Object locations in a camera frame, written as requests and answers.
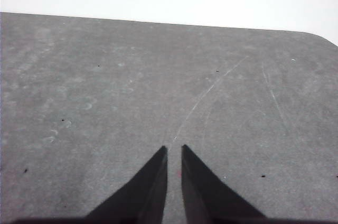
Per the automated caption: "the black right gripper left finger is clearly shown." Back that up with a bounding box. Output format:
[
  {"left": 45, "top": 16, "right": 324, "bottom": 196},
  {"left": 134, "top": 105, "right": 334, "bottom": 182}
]
[{"left": 87, "top": 146, "right": 168, "bottom": 224}]

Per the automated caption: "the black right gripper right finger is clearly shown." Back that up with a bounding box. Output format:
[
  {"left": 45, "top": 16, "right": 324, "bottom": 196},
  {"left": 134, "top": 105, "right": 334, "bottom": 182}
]
[{"left": 181, "top": 144, "right": 266, "bottom": 224}]

